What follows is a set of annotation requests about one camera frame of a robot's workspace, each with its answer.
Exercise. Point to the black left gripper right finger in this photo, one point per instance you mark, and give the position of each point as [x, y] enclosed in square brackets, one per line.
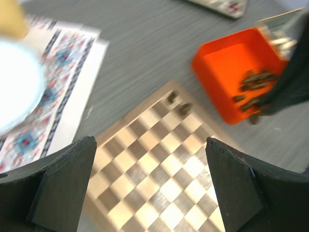
[255, 196]

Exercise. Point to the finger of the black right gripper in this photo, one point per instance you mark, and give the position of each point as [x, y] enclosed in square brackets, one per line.
[292, 87]

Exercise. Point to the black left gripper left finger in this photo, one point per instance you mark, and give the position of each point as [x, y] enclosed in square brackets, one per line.
[47, 195]

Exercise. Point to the dark chess piece cluster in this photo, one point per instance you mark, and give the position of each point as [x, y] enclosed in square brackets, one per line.
[254, 81]

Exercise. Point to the gold tray of light pieces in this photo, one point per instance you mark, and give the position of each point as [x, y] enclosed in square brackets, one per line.
[284, 30]

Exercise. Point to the wooden chess board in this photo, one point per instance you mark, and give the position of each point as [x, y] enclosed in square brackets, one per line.
[150, 172]

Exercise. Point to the orange plastic tray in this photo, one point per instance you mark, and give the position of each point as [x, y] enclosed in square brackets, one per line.
[221, 64]

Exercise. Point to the floral square plate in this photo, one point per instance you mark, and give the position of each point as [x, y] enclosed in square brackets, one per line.
[234, 9]

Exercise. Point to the white paper bowl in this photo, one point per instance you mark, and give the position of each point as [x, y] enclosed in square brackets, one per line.
[22, 83]

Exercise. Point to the patterned cloth placemat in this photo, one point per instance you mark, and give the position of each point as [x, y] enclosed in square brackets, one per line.
[72, 56]

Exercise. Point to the yellow mug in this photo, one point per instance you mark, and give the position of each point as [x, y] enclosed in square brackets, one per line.
[12, 19]

